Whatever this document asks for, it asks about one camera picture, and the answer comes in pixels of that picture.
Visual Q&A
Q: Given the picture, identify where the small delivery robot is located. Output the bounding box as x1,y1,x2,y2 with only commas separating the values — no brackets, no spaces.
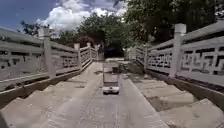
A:
101,72,121,96

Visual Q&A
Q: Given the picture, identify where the white stone railing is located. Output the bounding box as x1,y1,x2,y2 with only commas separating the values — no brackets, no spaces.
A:
0,26,101,92
125,20,224,89

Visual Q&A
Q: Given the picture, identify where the grey concrete path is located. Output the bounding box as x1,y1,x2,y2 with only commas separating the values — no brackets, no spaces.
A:
0,57,224,128

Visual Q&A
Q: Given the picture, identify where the group of green trees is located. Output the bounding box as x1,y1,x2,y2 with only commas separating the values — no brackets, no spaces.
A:
19,0,224,60

